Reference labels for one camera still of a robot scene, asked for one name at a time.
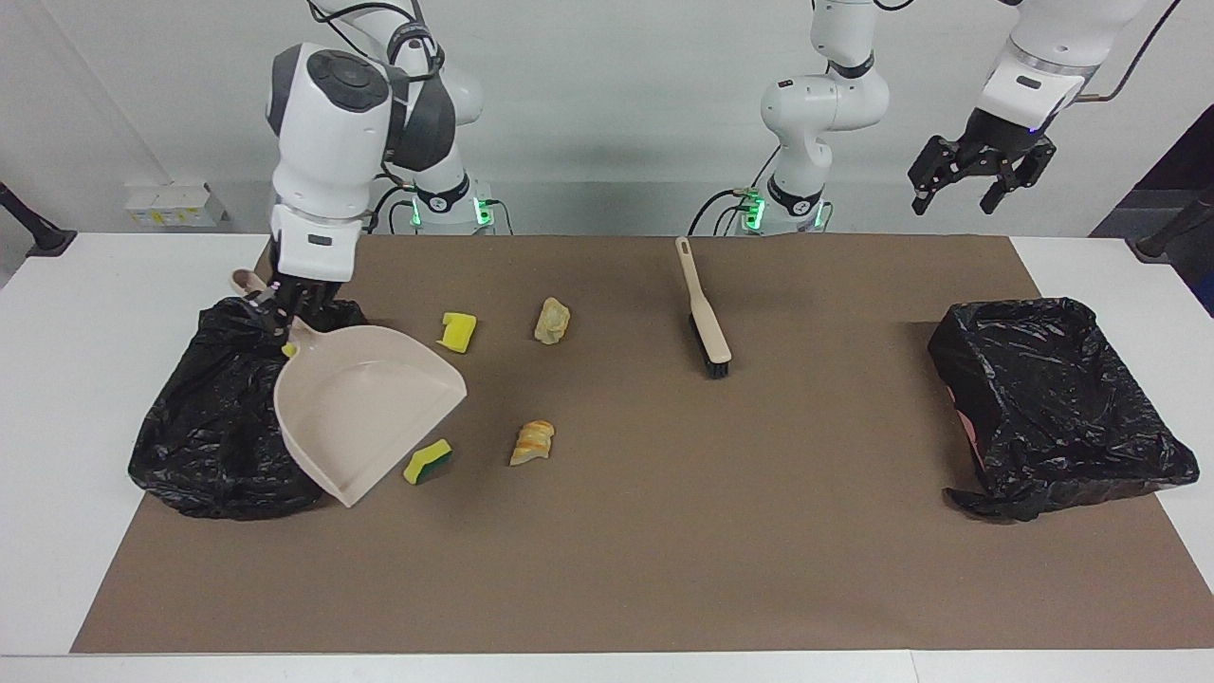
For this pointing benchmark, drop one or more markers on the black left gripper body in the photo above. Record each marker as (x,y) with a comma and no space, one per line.
(996,152)

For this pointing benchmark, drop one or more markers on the beige plastic dustpan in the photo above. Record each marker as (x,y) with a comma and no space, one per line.
(360,408)

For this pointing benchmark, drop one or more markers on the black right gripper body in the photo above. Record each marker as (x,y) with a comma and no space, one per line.
(308,296)

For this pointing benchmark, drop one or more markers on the striped croissant piece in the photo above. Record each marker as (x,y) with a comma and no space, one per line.
(532,443)

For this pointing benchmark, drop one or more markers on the yellow green sponge block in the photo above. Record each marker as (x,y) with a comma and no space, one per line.
(432,465)

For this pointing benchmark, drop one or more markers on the brown paper table mat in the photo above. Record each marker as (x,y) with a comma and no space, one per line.
(607,588)

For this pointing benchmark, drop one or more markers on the black bag lined pink bin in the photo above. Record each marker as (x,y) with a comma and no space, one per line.
(1053,398)

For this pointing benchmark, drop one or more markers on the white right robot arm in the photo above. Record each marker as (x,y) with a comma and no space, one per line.
(322,142)

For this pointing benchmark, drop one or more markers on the dark background furniture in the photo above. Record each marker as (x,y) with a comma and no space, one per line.
(1186,152)

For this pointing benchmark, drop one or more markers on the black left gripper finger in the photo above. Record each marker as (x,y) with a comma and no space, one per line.
(920,194)
(996,194)

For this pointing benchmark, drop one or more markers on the white wall outlet box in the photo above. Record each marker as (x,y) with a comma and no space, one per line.
(175,204)

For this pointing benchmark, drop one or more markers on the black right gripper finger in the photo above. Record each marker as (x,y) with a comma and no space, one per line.
(318,315)
(268,311)

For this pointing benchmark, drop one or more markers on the black camera stand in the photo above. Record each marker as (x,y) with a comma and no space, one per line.
(1176,228)
(33,228)

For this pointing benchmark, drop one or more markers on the pale bread chunk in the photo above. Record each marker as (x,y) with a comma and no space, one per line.
(552,321)

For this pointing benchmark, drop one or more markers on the plain yellow sponge piece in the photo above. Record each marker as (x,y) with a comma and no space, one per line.
(459,332)

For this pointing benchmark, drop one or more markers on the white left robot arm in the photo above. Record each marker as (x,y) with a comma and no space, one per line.
(825,104)

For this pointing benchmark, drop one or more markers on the beige hand brush black bristles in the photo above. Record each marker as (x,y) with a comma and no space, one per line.
(707,323)

